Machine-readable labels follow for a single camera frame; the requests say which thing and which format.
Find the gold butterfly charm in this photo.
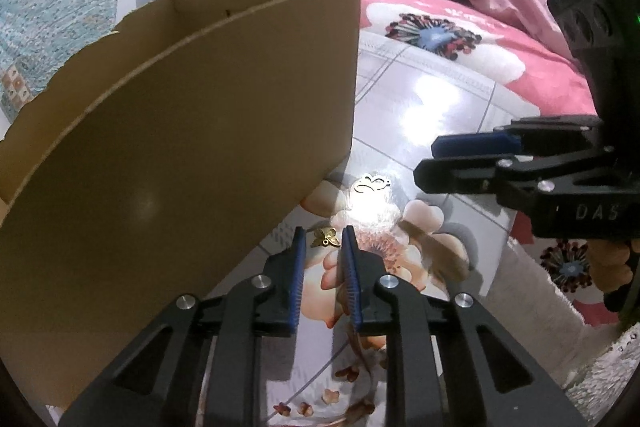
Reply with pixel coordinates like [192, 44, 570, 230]
[311, 227, 342, 249]

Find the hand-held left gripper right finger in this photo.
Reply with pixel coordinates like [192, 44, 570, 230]
[340, 225, 588, 427]

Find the teal patterned cloth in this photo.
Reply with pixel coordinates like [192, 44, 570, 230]
[0, 0, 132, 122]

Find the pink floral blanket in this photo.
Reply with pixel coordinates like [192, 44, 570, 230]
[359, 0, 640, 328]

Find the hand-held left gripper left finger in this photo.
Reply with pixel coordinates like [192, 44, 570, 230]
[59, 226, 307, 427]

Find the brown cardboard box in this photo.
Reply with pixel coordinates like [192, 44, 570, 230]
[0, 0, 362, 408]

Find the person's right hand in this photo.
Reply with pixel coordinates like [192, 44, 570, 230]
[591, 236, 640, 312]

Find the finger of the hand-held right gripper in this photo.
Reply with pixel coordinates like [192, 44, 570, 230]
[414, 144, 621, 208]
[432, 114, 606, 160]

